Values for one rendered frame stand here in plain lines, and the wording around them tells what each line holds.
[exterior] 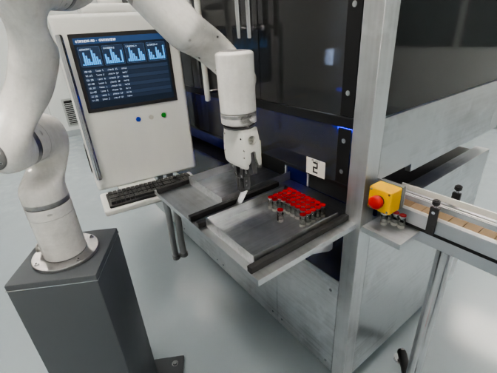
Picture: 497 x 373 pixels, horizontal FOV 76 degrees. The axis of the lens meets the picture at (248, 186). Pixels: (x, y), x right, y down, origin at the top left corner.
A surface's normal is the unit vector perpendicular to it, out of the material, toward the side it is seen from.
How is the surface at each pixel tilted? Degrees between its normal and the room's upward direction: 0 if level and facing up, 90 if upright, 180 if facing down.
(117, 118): 90
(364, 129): 90
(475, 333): 0
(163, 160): 90
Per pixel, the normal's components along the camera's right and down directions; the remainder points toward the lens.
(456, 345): -0.06, -0.90
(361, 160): -0.80, 0.30
